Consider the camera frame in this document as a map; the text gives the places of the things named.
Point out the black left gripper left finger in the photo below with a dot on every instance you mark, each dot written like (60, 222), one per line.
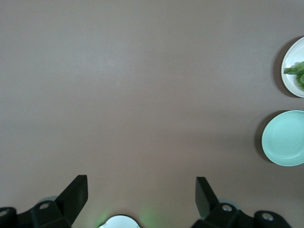
(61, 209)

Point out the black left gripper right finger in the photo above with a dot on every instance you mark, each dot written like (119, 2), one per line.
(213, 213)

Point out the pale cream round plate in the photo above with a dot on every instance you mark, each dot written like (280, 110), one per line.
(291, 80)

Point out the green lettuce leaf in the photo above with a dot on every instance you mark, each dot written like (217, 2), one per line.
(298, 70)

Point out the pale green round plate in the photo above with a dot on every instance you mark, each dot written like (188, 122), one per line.
(283, 139)

